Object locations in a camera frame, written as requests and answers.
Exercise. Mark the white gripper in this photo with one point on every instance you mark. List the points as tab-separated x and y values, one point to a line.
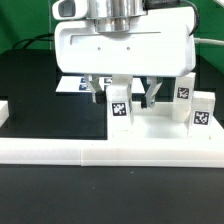
157	44

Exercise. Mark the white square table top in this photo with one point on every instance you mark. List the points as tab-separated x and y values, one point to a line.
157	123

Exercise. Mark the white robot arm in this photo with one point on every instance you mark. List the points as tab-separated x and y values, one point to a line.
110	16

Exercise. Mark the white marker tag plate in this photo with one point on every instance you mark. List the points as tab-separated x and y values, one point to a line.
77	84

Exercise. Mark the white U-shaped obstacle fence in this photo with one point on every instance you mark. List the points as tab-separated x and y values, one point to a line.
115	152

